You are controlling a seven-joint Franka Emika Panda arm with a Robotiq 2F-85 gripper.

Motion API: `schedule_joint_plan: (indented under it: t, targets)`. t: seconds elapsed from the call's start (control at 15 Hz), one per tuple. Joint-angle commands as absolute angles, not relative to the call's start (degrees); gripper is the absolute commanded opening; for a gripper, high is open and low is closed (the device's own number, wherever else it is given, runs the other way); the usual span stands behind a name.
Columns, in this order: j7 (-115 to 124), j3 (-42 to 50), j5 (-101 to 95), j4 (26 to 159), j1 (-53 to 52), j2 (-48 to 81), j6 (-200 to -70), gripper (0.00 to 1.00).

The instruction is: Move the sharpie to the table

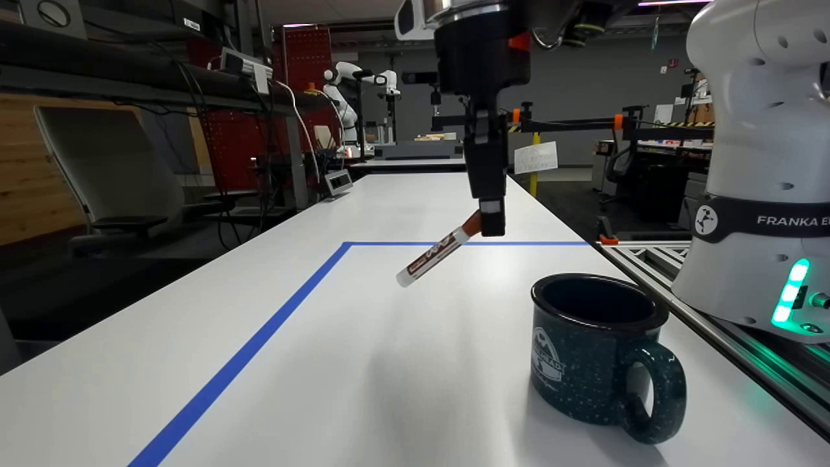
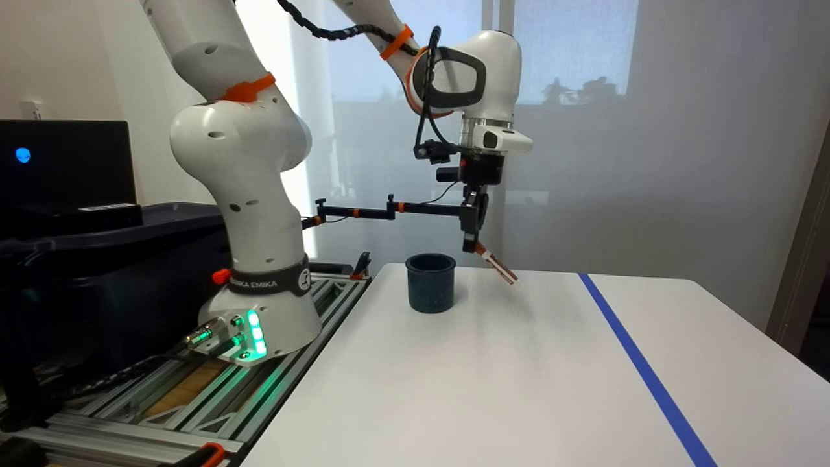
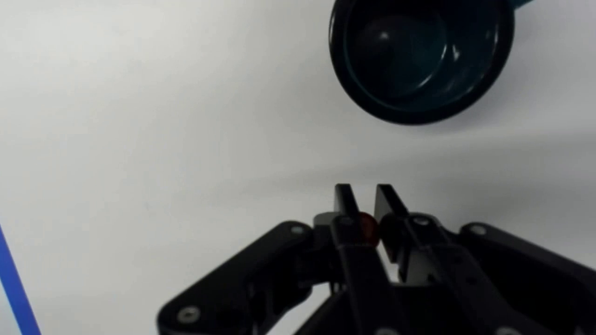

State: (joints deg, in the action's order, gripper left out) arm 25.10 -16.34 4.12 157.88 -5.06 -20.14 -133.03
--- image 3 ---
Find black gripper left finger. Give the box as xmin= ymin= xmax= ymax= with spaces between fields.
xmin=157 ymin=182 xmax=401 ymax=335

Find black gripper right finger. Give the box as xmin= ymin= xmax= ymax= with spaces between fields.
xmin=375 ymin=182 xmax=596 ymax=335

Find red sharpie marker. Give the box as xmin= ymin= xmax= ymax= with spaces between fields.
xmin=358 ymin=210 xmax=382 ymax=245

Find dark teal mug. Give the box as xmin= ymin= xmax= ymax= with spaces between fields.
xmin=326 ymin=0 xmax=537 ymax=126

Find blue tape strip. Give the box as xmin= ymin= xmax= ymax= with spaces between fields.
xmin=0 ymin=225 xmax=43 ymax=335

